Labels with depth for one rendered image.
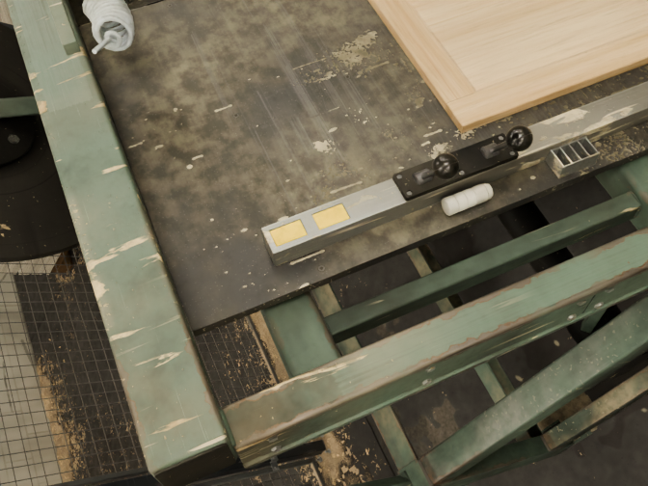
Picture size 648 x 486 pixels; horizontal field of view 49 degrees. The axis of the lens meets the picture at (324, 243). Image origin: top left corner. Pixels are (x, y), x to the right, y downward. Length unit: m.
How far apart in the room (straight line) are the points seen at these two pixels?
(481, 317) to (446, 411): 1.93
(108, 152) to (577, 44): 0.84
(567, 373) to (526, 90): 0.71
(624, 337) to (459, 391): 1.31
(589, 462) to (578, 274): 1.62
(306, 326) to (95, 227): 0.34
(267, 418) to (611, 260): 0.53
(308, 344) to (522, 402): 0.84
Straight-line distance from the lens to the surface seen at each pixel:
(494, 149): 1.13
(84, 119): 1.18
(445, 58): 1.32
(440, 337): 0.98
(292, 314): 1.08
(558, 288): 1.04
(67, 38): 1.07
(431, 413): 2.96
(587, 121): 1.25
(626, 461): 2.58
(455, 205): 1.11
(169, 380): 0.92
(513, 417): 1.80
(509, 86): 1.30
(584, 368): 1.70
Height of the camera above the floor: 2.30
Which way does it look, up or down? 43 degrees down
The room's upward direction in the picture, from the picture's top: 86 degrees counter-clockwise
